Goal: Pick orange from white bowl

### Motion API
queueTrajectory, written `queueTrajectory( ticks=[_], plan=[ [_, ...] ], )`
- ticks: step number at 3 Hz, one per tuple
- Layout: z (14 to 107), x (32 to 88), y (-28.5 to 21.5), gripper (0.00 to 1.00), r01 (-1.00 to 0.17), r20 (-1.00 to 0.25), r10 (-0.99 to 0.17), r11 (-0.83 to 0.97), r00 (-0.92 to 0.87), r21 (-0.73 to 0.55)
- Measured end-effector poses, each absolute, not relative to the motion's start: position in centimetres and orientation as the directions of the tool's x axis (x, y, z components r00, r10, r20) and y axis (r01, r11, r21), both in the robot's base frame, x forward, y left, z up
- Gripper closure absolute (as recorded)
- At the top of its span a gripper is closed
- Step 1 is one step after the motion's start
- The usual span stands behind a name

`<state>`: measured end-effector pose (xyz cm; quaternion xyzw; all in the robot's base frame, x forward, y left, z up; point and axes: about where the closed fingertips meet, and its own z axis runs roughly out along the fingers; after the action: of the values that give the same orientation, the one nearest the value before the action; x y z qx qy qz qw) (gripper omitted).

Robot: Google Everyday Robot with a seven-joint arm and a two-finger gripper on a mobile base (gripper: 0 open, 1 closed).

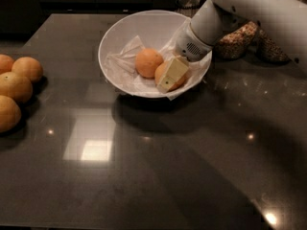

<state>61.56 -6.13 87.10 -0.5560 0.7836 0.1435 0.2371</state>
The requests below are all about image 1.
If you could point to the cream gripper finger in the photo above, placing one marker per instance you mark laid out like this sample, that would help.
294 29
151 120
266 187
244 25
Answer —
176 68

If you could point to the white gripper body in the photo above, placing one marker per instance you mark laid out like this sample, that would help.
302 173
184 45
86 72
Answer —
189 46

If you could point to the orange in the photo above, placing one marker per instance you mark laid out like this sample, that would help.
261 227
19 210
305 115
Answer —
6 63
16 87
146 62
10 113
160 70
28 67

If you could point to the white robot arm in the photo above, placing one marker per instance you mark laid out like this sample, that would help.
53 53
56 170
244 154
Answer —
284 21

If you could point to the white bowl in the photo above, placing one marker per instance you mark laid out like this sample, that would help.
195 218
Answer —
128 36

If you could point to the white paper liner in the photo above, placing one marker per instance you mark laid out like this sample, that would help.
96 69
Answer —
137 56

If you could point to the glass jar with grains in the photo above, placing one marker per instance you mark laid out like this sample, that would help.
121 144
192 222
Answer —
234 45

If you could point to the glass jar right edge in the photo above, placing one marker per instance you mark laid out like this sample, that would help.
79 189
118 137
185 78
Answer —
269 51

